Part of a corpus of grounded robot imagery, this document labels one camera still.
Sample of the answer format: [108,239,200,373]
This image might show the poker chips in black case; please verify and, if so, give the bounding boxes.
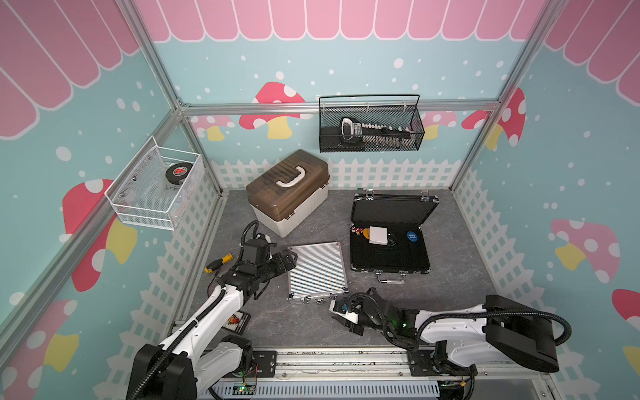
[351,227,370,239]

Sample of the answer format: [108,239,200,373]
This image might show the white box brown lid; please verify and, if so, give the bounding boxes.
[246,150,330,238]

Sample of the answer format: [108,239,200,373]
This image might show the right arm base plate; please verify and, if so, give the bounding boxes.
[407,348,477,378]

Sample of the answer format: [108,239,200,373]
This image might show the black poker case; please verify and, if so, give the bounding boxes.
[349,189,440,277]

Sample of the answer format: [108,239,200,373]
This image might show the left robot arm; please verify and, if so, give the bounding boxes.
[126,220,298,399]

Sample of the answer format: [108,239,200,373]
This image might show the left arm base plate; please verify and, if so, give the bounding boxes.
[248,350,278,378]

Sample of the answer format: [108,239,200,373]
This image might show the black tape roll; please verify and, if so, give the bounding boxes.
[165,162,193,185]

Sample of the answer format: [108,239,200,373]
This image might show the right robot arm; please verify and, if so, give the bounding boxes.
[329,288,573,374]

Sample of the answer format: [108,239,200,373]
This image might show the white wire wall basket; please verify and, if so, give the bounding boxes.
[104,138,204,231]

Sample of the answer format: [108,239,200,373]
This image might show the blue round dealer chip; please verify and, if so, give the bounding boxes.
[406,231,418,243]

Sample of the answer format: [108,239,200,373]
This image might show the black wire wall basket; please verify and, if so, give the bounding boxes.
[318,94,425,153]

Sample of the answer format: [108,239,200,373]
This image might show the small green circuit board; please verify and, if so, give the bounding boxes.
[232,382,257,397]

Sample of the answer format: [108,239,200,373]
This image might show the yellow black screwdriver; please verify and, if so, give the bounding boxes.
[204,253,233,274]

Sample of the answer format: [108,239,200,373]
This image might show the silver aluminium poker case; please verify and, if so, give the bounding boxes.
[288,242,349,304]

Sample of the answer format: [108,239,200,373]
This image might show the white card box black case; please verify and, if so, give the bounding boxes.
[368,227,388,246]

